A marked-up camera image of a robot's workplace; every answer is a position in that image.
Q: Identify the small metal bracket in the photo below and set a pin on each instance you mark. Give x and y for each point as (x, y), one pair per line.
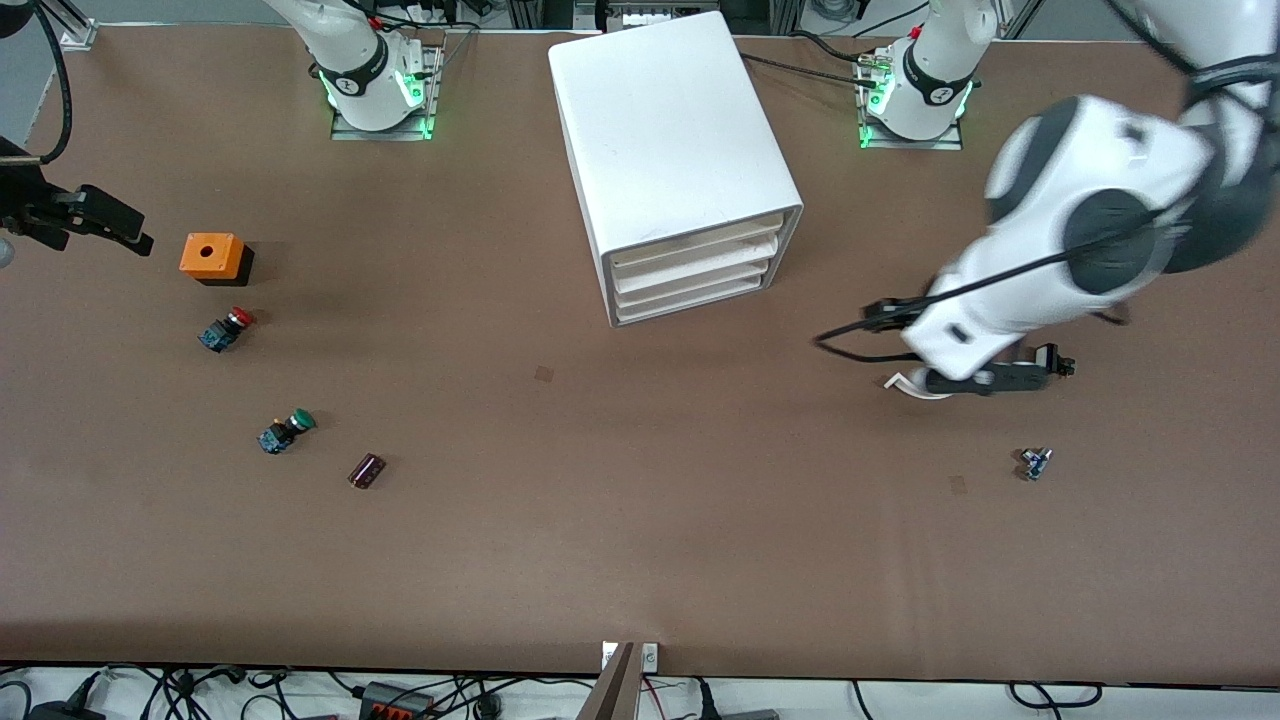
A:
(650, 657)

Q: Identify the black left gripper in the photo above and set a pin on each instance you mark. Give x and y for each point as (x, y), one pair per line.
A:
(872, 310)

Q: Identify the white drawer cabinet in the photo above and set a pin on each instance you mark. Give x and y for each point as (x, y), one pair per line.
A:
(670, 120)

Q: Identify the dark red cylindrical capacitor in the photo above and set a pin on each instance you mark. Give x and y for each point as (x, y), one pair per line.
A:
(367, 471)

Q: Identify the small black component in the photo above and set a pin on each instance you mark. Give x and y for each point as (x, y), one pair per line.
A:
(1050, 355)

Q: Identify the white plastic drawer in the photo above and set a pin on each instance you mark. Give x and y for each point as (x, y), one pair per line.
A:
(700, 296)
(700, 247)
(700, 280)
(700, 263)

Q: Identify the black power adapter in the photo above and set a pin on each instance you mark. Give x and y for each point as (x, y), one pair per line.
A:
(65, 712)

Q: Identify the white curved plastic piece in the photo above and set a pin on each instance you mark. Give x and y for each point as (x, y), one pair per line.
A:
(895, 381)

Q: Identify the black plug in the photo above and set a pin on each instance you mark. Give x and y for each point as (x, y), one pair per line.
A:
(705, 700)

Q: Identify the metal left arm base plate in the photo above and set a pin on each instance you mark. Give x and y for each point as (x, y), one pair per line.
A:
(950, 143)

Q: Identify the orange box with hole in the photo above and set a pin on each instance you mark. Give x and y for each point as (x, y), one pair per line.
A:
(210, 255)

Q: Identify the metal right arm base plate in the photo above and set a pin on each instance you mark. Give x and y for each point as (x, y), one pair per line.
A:
(345, 133)

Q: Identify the red push button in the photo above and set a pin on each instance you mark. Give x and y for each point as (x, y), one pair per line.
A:
(225, 330)

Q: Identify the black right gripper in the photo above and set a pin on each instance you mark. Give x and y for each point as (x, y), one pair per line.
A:
(27, 200)

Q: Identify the wooden beam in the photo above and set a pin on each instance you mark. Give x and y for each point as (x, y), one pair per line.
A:
(612, 695)

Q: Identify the aluminium frame bracket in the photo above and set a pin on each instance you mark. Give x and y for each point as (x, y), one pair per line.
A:
(75, 35)

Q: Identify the small blue component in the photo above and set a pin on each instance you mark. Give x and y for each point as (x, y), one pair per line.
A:
(1036, 463)

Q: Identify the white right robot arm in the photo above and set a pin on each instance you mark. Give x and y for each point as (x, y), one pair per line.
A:
(360, 90)

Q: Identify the green push button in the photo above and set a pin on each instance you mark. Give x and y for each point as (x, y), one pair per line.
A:
(285, 432)

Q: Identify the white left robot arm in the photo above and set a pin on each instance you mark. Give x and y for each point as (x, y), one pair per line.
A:
(1060, 170)

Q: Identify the black orange power strip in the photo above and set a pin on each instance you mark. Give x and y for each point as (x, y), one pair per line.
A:
(395, 705)

